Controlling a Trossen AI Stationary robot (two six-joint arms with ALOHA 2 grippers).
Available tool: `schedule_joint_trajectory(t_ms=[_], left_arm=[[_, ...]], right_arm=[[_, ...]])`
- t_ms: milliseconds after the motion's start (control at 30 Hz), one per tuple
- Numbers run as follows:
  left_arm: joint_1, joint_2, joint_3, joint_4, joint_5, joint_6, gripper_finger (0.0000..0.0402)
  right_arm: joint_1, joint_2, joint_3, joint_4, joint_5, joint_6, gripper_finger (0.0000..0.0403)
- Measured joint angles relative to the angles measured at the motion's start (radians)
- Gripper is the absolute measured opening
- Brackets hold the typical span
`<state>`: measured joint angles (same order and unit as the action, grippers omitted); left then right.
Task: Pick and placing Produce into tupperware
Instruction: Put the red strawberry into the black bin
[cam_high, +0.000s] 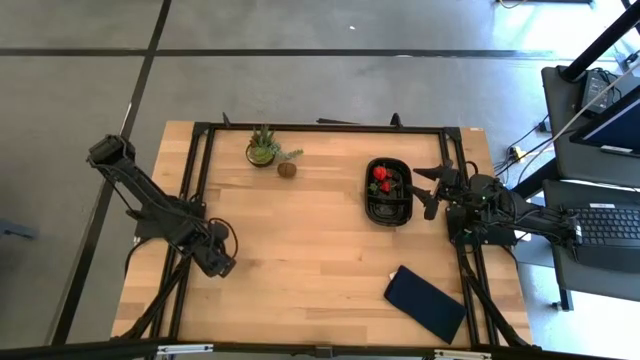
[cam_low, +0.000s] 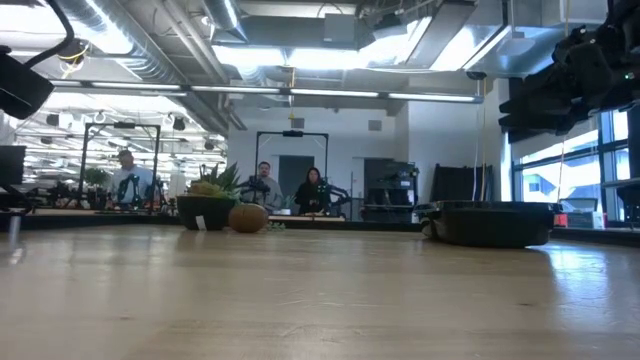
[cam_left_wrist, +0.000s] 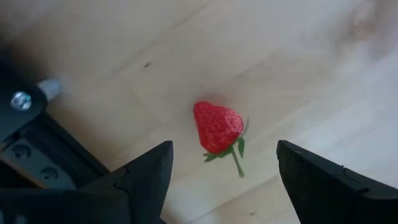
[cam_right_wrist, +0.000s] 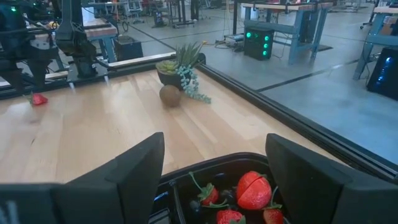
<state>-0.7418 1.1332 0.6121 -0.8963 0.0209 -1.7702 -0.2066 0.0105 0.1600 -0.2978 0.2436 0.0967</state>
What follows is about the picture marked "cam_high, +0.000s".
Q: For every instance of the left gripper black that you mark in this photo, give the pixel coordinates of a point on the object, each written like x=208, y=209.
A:
x=215, y=261

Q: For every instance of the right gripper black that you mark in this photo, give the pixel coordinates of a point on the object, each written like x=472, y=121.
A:
x=449, y=181

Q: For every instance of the large red toy strawberry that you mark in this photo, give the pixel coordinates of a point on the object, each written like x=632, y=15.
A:
x=380, y=173

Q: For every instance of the brown toy kiwi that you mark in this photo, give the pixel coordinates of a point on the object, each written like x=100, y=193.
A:
x=286, y=169

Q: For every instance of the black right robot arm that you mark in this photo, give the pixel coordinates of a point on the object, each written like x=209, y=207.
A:
x=530, y=217

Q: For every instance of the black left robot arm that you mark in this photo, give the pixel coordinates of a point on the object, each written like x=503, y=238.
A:
x=145, y=192

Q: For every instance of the black oval plastic container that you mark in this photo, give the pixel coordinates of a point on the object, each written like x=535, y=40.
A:
x=389, y=212

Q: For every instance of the yellow power strip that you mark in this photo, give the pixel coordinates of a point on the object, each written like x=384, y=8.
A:
x=515, y=151

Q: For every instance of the dark blue rectangular pad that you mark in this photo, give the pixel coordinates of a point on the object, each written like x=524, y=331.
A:
x=425, y=303

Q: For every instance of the succulent plant in black pot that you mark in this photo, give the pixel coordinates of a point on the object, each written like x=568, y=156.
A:
x=261, y=152

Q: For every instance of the dark grey monitor desk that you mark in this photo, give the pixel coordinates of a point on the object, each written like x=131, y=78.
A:
x=555, y=105

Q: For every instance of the dark grey keyboard desk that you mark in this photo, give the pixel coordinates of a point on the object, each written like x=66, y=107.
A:
x=560, y=280

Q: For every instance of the black computer keyboard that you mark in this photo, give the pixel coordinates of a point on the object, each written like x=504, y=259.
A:
x=610, y=230

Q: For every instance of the black power adapter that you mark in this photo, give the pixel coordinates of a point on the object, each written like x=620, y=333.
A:
x=595, y=90

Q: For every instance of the black computer monitor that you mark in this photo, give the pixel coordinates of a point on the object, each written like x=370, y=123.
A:
x=615, y=125

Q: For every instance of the black stand pole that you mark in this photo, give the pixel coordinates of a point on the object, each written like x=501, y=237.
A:
x=600, y=42

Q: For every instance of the black frame foot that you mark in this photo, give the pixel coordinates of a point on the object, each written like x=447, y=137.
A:
x=395, y=119
x=226, y=120

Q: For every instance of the silver rig bracket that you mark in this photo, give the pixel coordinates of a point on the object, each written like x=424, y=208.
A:
x=185, y=348
x=462, y=355

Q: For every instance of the black aluminium table frame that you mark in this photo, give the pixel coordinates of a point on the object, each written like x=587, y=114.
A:
x=325, y=128

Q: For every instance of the black camera rig bar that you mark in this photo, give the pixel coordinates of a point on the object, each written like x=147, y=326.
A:
x=75, y=350

